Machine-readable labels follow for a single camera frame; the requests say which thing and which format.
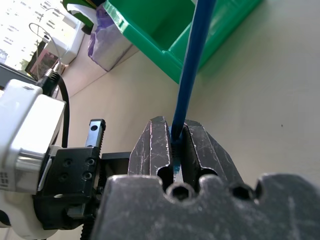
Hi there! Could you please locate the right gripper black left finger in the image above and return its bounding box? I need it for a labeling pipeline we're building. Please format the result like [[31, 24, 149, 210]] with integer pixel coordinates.
[[127, 115, 175, 192]]

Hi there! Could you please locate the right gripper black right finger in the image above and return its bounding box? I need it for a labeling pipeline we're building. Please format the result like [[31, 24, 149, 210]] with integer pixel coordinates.
[[180, 119, 245, 188]]

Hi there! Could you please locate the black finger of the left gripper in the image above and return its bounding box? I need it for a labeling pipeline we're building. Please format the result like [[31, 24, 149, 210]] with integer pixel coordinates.
[[99, 152, 132, 188]]

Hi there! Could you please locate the blue cable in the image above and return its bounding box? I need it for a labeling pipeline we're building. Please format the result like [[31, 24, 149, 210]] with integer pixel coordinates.
[[169, 0, 217, 185]]

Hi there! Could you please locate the purple white tissue pack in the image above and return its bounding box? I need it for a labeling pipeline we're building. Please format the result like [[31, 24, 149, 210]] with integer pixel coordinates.
[[86, 4, 140, 73]]

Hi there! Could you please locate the green plastic storage bin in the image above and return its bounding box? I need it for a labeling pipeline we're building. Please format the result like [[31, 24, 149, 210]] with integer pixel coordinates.
[[102, 0, 263, 85]]

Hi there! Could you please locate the white plastic box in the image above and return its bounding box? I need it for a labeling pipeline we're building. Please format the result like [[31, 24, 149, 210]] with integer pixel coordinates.
[[53, 12, 85, 65]]

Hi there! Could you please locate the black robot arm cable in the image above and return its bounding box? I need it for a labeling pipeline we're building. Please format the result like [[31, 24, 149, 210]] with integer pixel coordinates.
[[37, 69, 70, 148]]

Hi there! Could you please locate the thin grey cable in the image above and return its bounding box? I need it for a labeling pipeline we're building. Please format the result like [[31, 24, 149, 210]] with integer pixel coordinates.
[[28, 7, 66, 61]]

